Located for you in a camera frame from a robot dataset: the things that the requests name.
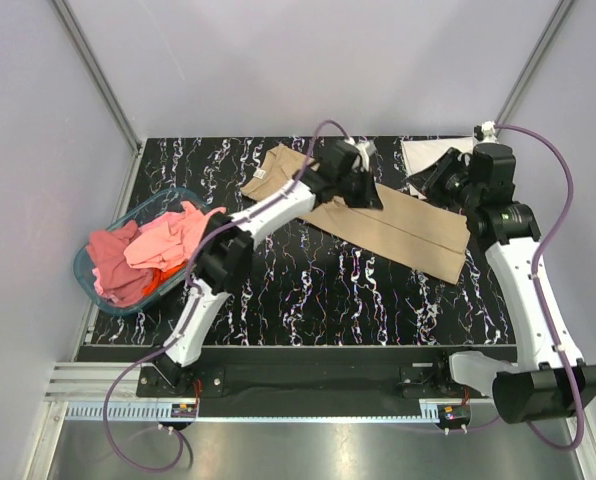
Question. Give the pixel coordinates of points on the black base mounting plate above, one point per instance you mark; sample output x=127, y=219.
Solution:
x=431, y=362

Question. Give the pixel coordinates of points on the aluminium frame post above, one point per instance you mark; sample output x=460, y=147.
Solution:
x=86, y=53
x=538, y=54

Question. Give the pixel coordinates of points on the tan t shirt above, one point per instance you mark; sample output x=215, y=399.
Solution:
x=406, y=230

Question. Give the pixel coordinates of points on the orange garment in basket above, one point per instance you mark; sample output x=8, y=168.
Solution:
x=159, y=278

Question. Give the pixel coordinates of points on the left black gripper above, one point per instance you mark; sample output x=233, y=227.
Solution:
x=367, y=197

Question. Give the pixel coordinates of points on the right aluminium frame post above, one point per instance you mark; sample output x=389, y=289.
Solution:
x=538, y=54

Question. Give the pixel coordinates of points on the teal plastic laundry basket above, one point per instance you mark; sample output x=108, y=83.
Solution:
x=165, y=200

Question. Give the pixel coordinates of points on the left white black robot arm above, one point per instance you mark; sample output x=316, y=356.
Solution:
x=223, y=259

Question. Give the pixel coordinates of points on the folded white t shirt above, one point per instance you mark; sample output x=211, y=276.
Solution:
x=421, y=154

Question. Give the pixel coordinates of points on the light pink shirt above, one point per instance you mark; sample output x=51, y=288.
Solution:
x=170, y=239

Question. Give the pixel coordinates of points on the left aluminium frame post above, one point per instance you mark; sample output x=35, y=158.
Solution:
x=86, y=53

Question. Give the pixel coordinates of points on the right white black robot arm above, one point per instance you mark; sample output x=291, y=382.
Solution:
x=550, y=378

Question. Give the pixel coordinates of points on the slotted cable duct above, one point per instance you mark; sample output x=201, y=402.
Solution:
x=171, y=412

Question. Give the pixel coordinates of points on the dark pink shirt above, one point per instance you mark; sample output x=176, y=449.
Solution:
x=115, y=281

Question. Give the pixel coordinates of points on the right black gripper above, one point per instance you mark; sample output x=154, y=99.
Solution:
x=428, y=180

